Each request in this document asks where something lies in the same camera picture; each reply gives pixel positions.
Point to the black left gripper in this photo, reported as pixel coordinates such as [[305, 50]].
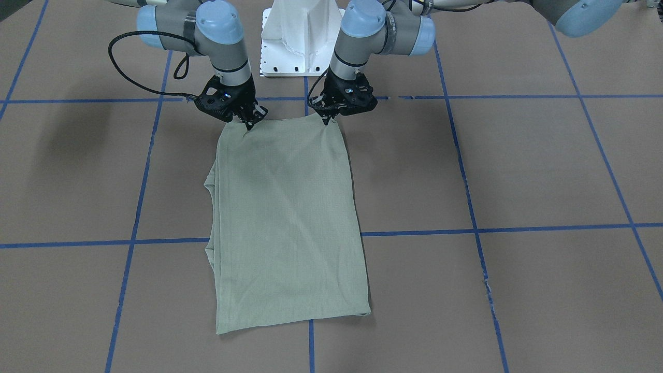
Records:
[[333, 92]]

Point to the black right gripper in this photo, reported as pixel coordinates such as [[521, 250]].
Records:
[[244, 99]]

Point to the olive green long-sleeve shirt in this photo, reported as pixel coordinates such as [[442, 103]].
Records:
[[285, 242]]

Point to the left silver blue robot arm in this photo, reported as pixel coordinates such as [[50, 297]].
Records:
[[405, 28]]

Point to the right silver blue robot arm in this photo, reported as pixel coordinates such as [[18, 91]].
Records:
[[203, 28]]

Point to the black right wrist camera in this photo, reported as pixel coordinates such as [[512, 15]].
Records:
[[220, 101]]

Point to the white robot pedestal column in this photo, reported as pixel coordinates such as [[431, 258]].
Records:
[[298, 37]]

